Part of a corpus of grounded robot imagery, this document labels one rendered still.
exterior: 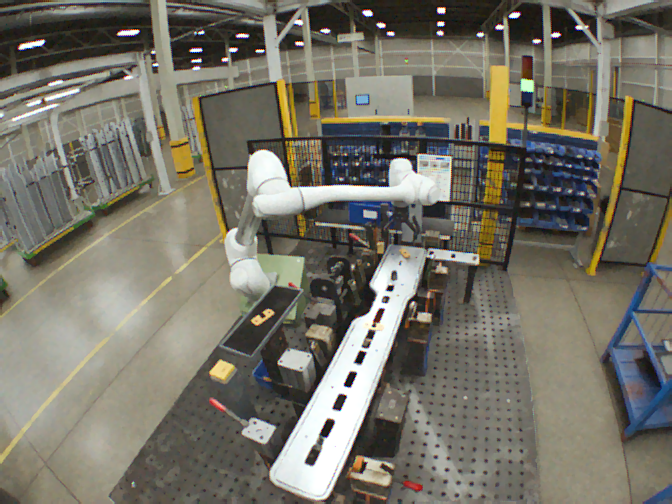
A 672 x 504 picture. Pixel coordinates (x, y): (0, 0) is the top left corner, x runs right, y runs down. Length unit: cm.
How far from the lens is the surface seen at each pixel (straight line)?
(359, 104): 808
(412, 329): 129
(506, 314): 190
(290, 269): 180
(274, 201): 117
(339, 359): 117
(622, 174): 371
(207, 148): 412
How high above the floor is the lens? 189
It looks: 30 degrees down
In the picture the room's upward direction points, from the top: 6 degrees counter-clockwise
